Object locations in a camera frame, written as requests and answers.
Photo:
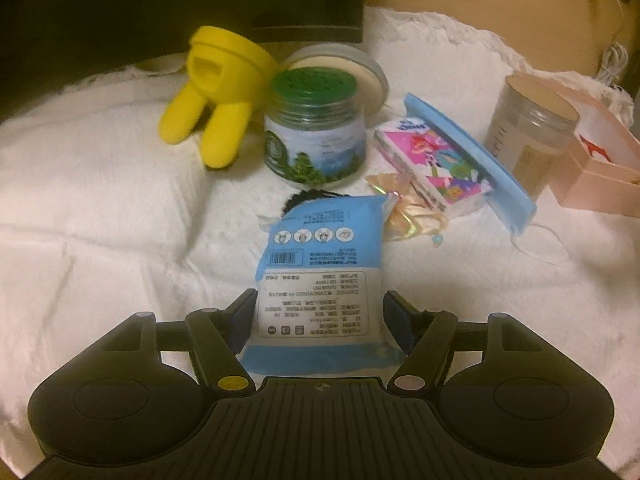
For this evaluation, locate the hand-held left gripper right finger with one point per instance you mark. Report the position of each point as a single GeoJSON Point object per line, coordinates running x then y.
{"type": "Point", "coordinates": [396, 312]}

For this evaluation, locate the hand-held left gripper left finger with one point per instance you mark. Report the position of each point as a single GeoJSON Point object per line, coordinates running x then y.
{"type": "Point", "coordinates": [245, 312]}

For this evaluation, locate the blue and white wipes packet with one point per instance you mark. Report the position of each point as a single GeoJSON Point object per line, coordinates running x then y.
{"type": "Point", "coordinates": [320, 260]}

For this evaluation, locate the cartoon printed tissue packet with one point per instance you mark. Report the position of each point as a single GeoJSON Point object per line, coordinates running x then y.
{"type": "Point", "coordinates": [430, 160]}

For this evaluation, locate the pink box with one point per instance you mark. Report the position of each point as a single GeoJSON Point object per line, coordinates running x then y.
{"type": "Point", "coordinates": [600, 180]}

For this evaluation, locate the white round zipper pouch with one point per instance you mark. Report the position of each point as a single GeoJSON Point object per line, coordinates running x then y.
{"type": "Point", "coordinates": [367, 76]}

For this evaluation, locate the gold ribbon bow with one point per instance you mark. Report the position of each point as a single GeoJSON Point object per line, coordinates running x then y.
{"type": "Point", "coordinates": [410, 215]}

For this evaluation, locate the green-lid glass jar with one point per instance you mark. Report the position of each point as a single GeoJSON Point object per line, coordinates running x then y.
{"type": "Point", "coordinates": [310, 145]}

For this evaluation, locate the clear plastic jar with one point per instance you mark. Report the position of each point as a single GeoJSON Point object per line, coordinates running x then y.
{"type": "Point", "coordinates": [525, 135]}

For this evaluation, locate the white fluffy blanket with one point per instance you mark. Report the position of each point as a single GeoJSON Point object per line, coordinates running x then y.
{"type": "Point", "coordinates": [100, 185]}

